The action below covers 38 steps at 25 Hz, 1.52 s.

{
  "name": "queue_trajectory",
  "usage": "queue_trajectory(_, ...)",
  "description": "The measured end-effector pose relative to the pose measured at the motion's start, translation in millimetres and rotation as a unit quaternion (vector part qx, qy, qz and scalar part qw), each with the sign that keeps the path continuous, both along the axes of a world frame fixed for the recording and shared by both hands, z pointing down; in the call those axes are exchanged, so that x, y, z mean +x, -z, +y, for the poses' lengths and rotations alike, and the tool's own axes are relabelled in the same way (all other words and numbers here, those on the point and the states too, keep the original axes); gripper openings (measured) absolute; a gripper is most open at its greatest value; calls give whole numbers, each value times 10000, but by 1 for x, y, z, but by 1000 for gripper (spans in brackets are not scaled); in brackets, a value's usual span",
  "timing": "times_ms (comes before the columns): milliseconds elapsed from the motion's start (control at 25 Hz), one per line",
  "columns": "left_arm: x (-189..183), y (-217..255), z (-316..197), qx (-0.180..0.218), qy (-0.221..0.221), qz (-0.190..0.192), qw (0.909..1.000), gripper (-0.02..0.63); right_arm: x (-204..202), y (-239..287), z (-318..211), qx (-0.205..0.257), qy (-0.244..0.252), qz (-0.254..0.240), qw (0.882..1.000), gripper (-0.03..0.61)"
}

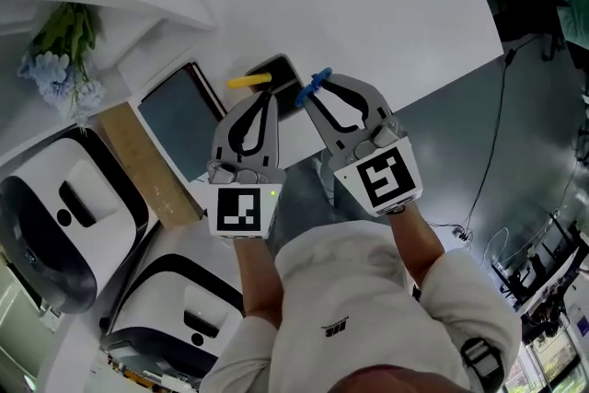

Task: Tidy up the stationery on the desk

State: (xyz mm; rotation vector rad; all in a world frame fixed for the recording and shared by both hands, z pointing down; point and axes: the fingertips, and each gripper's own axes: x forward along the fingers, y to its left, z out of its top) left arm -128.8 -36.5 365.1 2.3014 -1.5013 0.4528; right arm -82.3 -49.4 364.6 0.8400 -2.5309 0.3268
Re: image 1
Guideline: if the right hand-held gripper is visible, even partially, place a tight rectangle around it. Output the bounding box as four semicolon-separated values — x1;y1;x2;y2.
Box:
304;72;425;218

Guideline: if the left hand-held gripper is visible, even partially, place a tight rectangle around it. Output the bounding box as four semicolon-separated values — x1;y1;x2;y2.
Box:
205;92;287;241

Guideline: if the blue plastic stationery piece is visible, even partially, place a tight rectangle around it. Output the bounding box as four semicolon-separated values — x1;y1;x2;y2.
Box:
294;66;334;109

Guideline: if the yellow stationery pen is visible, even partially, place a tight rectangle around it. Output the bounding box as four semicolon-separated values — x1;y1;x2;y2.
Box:
226;74;273;90

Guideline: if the person's right forearm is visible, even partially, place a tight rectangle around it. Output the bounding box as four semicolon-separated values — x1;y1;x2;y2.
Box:
385;202;448;294

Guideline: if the person's left forearm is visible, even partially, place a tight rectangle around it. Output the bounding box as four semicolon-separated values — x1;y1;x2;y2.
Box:
231;236;283;331

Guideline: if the white desk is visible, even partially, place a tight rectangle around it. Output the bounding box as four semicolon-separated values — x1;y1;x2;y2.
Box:
89;0;505;195

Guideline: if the dark grey notebook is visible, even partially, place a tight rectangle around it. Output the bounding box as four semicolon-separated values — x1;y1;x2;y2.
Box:
136;61;230;186

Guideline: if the black square pen holder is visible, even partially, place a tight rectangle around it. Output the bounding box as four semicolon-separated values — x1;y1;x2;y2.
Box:
245;53;308;121

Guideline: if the tan wooden block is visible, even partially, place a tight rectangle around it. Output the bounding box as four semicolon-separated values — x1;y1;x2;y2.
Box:
93;100;204;230

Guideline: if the white and black appliance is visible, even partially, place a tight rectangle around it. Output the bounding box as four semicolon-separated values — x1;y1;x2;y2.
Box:
0;125;161;315
98;252;246;384

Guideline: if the person's white shirt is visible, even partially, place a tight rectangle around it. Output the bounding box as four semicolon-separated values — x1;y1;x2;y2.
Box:
199;218;525;393

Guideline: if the blue flower bouquet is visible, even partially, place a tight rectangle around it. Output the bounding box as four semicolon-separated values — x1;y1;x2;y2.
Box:
17;1;108;120

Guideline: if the black floor cable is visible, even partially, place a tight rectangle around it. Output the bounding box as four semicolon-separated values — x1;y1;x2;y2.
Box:
458;48;517;240

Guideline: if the white floor cable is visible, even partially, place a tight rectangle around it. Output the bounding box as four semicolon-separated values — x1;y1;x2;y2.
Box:
481;226;513;269

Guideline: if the black frame rack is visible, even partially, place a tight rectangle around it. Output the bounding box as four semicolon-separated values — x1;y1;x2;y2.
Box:
489;206;589;340

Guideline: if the black strap buckle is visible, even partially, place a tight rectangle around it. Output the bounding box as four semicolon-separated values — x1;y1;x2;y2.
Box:
458;335;503;388

